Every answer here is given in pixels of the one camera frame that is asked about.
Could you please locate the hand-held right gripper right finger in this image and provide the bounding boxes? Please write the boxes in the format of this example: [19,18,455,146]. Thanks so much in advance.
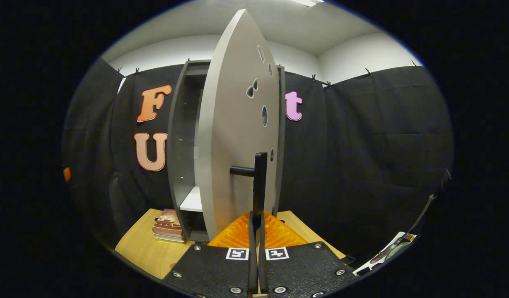
[258,211,358,298]

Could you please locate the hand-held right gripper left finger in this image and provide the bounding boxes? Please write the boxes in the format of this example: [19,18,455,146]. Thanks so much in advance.
[161,211,259,298]

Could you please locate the black cabinet door handle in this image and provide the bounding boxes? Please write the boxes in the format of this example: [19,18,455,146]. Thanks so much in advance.
[229,152,268,230]

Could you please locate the dark grey cabinet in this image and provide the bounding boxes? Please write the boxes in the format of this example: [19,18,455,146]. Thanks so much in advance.
[166,60,286,243]

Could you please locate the stack of books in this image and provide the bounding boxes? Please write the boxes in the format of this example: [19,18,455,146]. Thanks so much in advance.
[152,209,186,244]

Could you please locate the printed paper sheets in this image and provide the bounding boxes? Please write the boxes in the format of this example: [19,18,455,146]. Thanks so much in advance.
[353,232,417,277]

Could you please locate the black backdrop cloth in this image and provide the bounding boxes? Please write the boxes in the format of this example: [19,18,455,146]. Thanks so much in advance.
[62,58,454,265]

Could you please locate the black metal stand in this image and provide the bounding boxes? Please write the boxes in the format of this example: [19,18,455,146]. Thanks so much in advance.
[405,168,453,240]

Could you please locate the row of backdrop clips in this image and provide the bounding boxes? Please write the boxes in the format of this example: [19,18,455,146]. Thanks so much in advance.
[116,58,418,89]

